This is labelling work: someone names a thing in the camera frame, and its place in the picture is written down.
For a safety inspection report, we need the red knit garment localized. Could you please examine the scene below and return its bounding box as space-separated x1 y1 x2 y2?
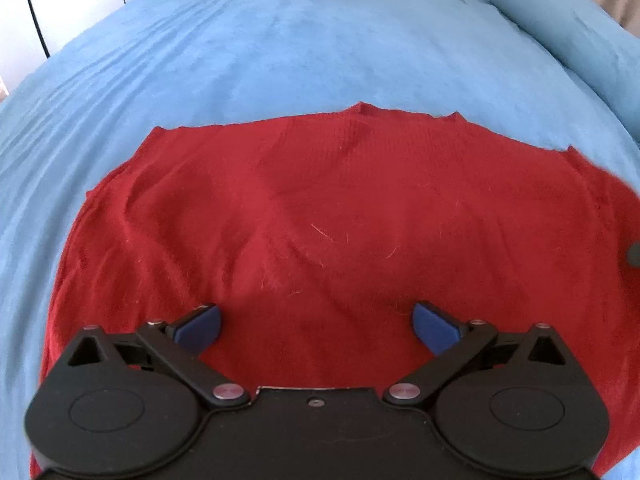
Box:
41 103 639 474

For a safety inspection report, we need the teal bolster pillow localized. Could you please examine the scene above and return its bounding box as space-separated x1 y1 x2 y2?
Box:
490 0 639 140

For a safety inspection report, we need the blue bed cover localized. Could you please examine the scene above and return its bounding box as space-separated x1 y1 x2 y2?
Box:
1 0 639 479

